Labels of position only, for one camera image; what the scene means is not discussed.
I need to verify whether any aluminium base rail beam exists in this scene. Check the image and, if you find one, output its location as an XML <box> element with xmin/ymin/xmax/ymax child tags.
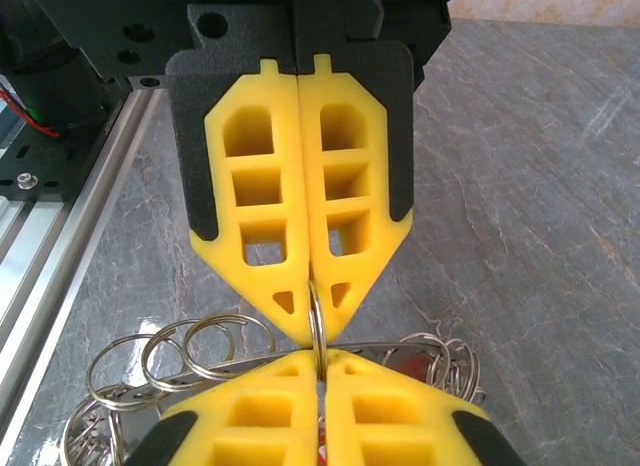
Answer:
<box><xmin>0</xmin><ymin>75</ymin><xmax>169</xmax><ymax>372</ymax></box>

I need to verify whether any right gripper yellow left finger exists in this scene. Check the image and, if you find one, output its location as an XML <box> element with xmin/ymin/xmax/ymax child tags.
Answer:
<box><xmin>124</xmin><ymin>348</ymin><xmax>322</xmax><ymax>466</ymax></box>

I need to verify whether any red key tag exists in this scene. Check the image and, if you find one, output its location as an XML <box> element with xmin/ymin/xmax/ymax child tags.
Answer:
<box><xmin>394</xmin><ymin>353</ymin><xmax>434</xmax><ymax>387</ymax></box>

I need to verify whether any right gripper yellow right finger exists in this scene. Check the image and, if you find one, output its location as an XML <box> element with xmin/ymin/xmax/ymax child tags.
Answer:
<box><xmin>323</xmin><ymin>348</ymin><xmax>526</xmax><ymax>466</ymax></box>

